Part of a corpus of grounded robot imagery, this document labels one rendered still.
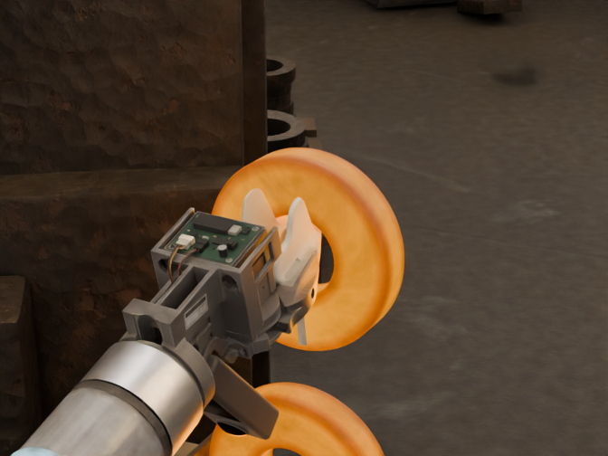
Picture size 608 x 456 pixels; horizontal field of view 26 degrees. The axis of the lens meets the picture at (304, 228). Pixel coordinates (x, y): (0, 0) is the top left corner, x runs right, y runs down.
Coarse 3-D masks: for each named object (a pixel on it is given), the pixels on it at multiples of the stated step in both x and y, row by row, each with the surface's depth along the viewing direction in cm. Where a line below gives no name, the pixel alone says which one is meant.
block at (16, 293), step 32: (0, 288) 119; (0, 320) 114; (32, 320) 122; (0, 352) 114; (32, 352) 120; (0, 384) 115; (32, 384) 119; (0, 416) 117; (32, 416) 118; (0, 448) 118
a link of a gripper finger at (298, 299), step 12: (312, 264) 95; (300, 276) 94; (312, 276) 95; (276, 288) 93; (288, 288) 93; (300, 288) 93; (312, 288) 93; (288, 300) 92; (300, 300) 92; (312, 300) 93; (288, 312) 92; (300, 312) 92; (276, 324) 91; (288, 324) 91
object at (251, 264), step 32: (192, 224) 90; (224, 224) 89; (256, 224) 89; (160, 256) 88; (192, 256) 87; (224, 256) 87; (256, 256) 87; (160, 288) 90; (192, 288) 87; (224, 288) 87; (256, 288) 88; (128, 320) 84; (160, 320) 82; (192, 320) 84; (224, 320) 89; (256, 320) 88; (192, 352) 83; (224, 352) 90; (256, 352) 90
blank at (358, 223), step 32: (256, 160) 99; (288, 160) 97; (320, 160) 97; (224, 192) 101; (288, 192) 98; (320, 192) 97; (352, 192) 95; (320, 224) 98; (352, 224) 96; (384, 224) 96; (352, 256) 97; (384, 256) 96; (320, 288) 101; (352, 288) 98; (384, 288) 97; (320, 320) 100; (352, 320) 99
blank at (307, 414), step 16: (272, 384) 108; (288, 384) 107; (272, 400) 105; (288, 400) 104; (304, 400) 104; (320, 400) 105; (336, 400) 105; (288, 416) 104; (304, 416) 104; (320, 416) 103; (336, 416) 104; (352, 416) 104; (224, 432) 108; (272, 432) 106; (288, 432) 105; (304, 432) 104; (320, 432) 103; (336, 432) 103; (352, 432) 103; (368, 432) 105; (224, 448) 109; (240, 448) 108; (256, 448) 107; (272, 448) 107; (288, 448) 106; (304, 448) 105; (320, 448) 104; (336, 448) 103; (352, 448) 103; (368, 448) 104
